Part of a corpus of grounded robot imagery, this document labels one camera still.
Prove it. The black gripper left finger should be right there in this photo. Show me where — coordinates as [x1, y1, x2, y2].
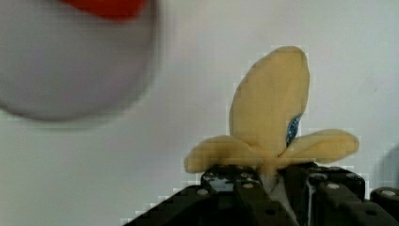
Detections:
[123, 165, 298, 226]

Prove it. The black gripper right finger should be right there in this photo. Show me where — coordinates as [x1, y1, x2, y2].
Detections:
[281, 163, 399, 226]

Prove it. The yellow plush peeled banana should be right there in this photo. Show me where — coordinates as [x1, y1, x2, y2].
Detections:
[184, 46, 359, 186]

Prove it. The red ketchup bottle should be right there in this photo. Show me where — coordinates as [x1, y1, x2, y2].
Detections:
[60, 0, 149, 22]

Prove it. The lilac round plate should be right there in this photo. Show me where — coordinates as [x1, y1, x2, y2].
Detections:
[0, 0, 159, 121]

